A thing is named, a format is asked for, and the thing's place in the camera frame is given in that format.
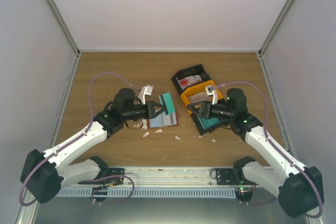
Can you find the black bin with teal item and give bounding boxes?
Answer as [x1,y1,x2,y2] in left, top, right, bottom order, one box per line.
[191,113,229,135]

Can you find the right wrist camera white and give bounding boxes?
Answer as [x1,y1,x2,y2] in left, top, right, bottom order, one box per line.
[205,85,218,105]

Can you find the teal item in bin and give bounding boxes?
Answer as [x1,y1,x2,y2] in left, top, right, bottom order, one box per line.
[199,118,220,130]

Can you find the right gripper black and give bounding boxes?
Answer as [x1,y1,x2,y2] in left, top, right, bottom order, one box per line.
[186,101,234,121]

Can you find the cards in black bin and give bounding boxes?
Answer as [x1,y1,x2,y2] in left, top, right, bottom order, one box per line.
[179,75,203,89]

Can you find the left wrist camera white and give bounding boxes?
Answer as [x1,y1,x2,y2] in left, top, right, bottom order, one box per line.
[138,84,153,104]

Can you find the black storage bin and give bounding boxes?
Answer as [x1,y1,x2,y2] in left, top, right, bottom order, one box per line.
[171,64,211,95]

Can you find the teal credit card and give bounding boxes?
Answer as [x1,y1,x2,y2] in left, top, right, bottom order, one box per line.
[159,92,175,115]

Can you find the aluminium front rail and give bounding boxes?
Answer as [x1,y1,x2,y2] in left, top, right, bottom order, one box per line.
[60,165,263,188]

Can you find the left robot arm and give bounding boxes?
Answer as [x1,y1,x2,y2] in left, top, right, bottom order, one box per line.
[19,86,166,206]

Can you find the yellow storage bin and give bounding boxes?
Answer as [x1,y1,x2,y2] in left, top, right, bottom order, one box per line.
[180,80,215,105]

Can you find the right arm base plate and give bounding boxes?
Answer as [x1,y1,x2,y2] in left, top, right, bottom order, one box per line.
[211,168,255,186]

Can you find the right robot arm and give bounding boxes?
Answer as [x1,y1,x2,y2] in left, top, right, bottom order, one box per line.
[187,86,324,219]

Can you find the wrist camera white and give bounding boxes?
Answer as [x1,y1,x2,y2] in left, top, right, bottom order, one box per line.
[205,85,218,105]
[138,84,153,104]

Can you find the card in yellow bin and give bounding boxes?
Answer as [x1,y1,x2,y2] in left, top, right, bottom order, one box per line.
[188,92,212,103]

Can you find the grey slotted cable duct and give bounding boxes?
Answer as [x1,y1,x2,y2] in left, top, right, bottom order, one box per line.
[57,187,236,199]

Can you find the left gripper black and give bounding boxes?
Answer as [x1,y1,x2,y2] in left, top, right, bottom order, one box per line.
[123,100,166,121]

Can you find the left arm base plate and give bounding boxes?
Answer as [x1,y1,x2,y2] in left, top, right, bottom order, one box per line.
[78,167,125,186]

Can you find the brown leather card holder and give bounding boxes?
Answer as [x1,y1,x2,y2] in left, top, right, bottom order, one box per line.
[147,112,179,129]

